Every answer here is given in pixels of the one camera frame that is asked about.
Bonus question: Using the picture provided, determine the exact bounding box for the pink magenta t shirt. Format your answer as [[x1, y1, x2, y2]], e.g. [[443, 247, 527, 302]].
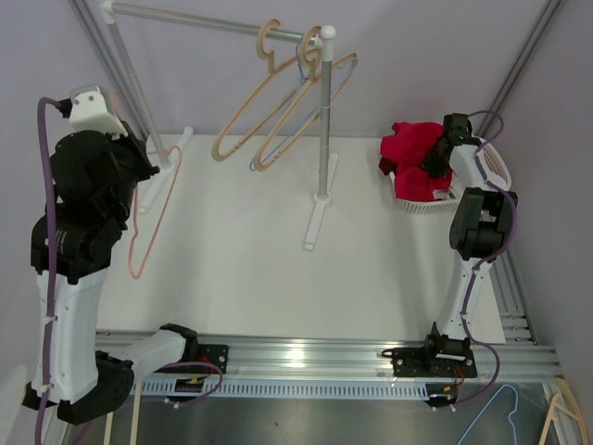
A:
[[380, 121, 452, 201]]

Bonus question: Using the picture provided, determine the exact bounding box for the pink wire hanger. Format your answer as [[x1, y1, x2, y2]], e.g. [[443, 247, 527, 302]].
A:
[[108, 89, 183, 279]]

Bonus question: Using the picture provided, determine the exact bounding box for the light blue wire hanger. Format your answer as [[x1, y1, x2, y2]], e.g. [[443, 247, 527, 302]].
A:
[[249, 57, 358, 172]]

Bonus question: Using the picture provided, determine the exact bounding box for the beige hanger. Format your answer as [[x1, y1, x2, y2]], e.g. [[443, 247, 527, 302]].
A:
[[211, 19, 323, 172], [248, 19, 358, 172]]

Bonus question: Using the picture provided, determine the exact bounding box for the white t shirt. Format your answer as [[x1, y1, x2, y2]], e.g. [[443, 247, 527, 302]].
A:
[[433, 188, 458, 201]]

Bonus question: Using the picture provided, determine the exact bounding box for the maroon t shirt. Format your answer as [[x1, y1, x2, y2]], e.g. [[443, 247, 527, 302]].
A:
[[378, 158, 397, 176]]

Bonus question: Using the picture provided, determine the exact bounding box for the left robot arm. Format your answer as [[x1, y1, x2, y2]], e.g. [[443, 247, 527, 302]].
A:
[[23, 125, 200, 426]]

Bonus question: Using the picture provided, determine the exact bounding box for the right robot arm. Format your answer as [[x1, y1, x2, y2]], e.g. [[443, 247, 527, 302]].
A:
[[422, 113, 518, 375]]

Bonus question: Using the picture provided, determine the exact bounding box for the beige hanger floor left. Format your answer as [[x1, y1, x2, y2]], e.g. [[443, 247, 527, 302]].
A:
[[103, 383, 142, 445]]

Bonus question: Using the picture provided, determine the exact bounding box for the beige hanger floor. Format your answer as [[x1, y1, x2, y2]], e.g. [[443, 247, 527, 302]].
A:
[[103, 383, 142, 445], [538, 378, 589, 445]]

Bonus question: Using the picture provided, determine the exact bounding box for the blue hanger on floor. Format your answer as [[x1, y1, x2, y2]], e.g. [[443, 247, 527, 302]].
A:
[[455, 384, 520, 445]]

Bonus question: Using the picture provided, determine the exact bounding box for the beige hanger floor right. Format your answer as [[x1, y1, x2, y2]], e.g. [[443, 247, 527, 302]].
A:
[[538, 378, 589, 445]]

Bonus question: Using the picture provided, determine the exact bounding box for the white perforated plastic basket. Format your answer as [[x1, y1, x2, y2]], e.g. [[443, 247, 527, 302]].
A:
[[388, 144, 511, 214]]

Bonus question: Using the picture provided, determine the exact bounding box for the white clothes rack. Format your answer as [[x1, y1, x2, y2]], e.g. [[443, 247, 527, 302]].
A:
[[101, 1, 339, 251]]

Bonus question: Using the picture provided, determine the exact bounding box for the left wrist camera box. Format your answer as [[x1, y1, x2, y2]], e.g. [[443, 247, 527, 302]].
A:
[[58, 84, 128, 136]]

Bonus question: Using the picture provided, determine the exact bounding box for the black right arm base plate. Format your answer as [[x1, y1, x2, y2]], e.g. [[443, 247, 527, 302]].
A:
[[381, 348, 477, 378]]

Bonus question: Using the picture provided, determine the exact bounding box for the aluminium rail frame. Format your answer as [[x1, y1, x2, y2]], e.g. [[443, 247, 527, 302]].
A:
[[59, 201, 564, 384]]

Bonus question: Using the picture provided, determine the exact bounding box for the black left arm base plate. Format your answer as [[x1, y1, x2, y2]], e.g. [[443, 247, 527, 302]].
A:
[[187, 343, 230, 375]]

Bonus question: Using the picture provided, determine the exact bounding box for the white slotted cable duct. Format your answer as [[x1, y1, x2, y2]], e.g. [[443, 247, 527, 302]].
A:
[[142, 378, 429, 401]]

